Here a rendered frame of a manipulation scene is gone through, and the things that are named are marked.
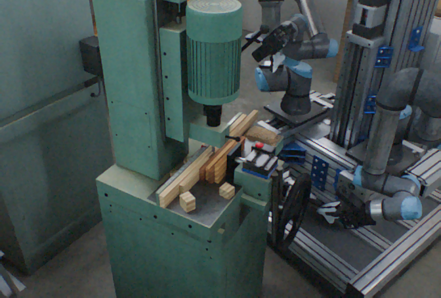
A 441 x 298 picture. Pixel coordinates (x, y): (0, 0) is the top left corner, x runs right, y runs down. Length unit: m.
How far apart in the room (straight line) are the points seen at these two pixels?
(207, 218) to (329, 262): 0.97
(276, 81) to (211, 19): 0.80
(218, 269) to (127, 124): 0.63
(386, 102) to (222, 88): 0.52
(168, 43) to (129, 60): 0.16
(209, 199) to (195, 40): 0.54
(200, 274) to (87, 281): 0.89
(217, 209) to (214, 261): 0.26
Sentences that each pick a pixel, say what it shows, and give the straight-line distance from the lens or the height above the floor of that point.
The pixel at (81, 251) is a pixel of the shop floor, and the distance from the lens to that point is 2.68.
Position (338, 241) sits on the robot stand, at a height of 0.21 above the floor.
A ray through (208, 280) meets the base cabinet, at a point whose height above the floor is 0.52.
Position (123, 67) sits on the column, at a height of 1.26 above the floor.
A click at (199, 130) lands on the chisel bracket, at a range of 1.61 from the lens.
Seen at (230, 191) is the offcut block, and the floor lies 0.93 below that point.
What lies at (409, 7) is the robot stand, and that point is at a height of 1.38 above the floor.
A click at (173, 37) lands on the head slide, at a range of 1.46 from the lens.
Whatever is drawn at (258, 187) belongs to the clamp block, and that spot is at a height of 0.92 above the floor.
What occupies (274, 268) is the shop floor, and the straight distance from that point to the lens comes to 2.53.
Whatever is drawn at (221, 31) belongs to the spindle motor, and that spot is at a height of 1.45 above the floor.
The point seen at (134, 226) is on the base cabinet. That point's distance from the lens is 1.85.
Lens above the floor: 1.94
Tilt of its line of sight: 34 degrees down
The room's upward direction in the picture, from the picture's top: 1 degrees clockwise
